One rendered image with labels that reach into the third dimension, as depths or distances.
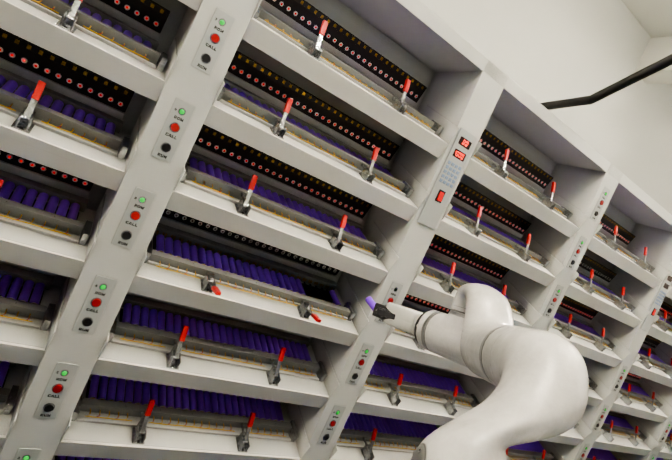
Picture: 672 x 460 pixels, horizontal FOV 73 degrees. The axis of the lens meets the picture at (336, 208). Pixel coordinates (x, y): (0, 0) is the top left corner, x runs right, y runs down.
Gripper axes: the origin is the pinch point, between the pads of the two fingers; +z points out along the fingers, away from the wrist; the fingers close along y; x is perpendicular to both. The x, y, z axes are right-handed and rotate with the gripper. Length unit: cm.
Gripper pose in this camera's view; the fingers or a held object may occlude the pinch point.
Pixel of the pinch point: (383, 312)
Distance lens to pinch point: 113.0
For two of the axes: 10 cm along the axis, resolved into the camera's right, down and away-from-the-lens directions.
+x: -3.1, 9.4, -1.5
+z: -5.3, -0.4, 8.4
